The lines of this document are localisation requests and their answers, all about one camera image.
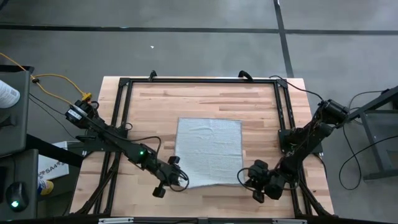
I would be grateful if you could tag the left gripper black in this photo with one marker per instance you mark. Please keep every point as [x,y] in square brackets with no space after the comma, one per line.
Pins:
[168,175]

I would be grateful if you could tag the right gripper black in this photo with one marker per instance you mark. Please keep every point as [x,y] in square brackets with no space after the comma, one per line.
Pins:
[273,186]

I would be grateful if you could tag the grey waffle microfiber towel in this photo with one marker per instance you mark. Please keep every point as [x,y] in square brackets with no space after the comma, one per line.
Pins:
[211,149]

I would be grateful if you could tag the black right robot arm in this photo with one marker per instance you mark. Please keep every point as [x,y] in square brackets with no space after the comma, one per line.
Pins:
[304,137]

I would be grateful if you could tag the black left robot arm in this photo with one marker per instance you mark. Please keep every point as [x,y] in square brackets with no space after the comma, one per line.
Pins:
[118,141]

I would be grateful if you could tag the silver aluminium bar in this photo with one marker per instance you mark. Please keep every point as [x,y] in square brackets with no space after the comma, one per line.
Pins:
[289,221]
[115,221]

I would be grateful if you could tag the white cardboard box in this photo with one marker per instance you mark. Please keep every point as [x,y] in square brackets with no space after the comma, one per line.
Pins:
[53,165]

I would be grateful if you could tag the black diagonal beam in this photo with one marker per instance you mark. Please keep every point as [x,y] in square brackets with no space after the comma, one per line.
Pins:
[53,152]

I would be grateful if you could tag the black metal stand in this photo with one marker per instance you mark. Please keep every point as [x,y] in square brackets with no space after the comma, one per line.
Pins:
[373,124]

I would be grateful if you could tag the dark grey side desk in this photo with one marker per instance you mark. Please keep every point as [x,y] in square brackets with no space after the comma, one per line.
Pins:
[18,168]

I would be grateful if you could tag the black computer mouse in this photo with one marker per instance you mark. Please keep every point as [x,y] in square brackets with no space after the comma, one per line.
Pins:
[17,196]

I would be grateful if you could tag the grey equipment cart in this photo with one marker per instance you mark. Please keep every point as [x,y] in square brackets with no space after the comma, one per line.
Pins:
[15,124]

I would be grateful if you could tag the white labelled container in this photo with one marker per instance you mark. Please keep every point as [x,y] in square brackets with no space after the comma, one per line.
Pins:
[6,93]

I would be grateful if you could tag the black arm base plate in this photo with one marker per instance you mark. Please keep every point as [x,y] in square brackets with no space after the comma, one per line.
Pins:
[93,144]
[312,149]

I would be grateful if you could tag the black aluminium table frame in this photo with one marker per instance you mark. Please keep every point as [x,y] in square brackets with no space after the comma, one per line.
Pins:
[202,80]

